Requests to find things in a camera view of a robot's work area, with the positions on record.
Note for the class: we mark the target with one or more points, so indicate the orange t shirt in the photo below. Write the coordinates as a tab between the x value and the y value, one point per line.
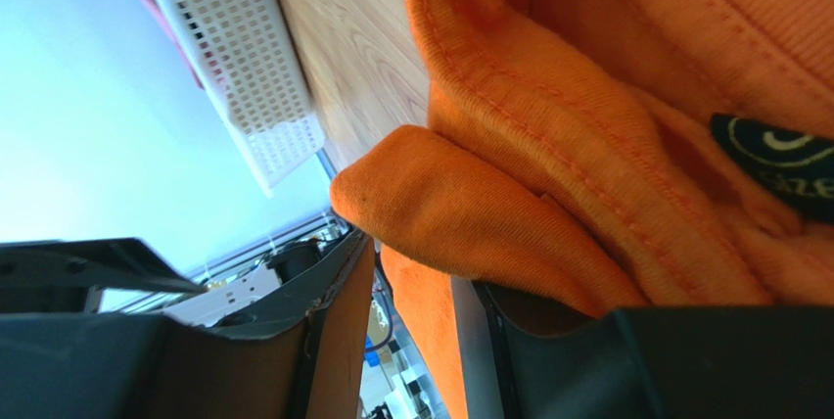
606	153

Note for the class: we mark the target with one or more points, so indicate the aluminium frame rail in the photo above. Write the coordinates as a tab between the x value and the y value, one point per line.
325	226

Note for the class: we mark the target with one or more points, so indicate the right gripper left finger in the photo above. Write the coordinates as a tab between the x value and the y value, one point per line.
296	353

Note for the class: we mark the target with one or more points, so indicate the pink t shirt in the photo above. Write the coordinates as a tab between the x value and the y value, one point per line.
150	8

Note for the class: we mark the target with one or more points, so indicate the white plastic basket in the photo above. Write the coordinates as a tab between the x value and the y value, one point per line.
244	55

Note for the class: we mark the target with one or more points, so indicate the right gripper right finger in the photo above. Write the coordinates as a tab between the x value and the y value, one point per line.
525	356

